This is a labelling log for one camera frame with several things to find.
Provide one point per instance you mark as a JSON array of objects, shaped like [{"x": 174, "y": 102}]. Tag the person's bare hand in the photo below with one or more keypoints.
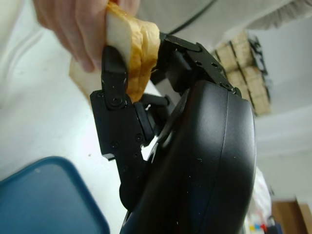
[{"x": 78, "y": 26}]

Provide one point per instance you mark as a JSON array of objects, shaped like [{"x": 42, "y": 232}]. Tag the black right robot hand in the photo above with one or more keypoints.
[{"x": 200, "y": 158}]

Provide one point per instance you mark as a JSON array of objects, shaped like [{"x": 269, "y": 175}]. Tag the toast slice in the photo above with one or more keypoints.
[{"x": 141, "y": 53}]

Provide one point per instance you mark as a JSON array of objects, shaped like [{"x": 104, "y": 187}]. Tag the wooden crate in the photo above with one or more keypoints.
[{"x": 246, "y": 73}]

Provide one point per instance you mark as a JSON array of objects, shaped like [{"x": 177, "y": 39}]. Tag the brown cardboard box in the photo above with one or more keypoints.
[{"x": 287, "y": 214}]

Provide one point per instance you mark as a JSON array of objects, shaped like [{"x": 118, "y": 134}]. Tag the blue plastic tray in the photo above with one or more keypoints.
[{"x": 44, "y": 200}]

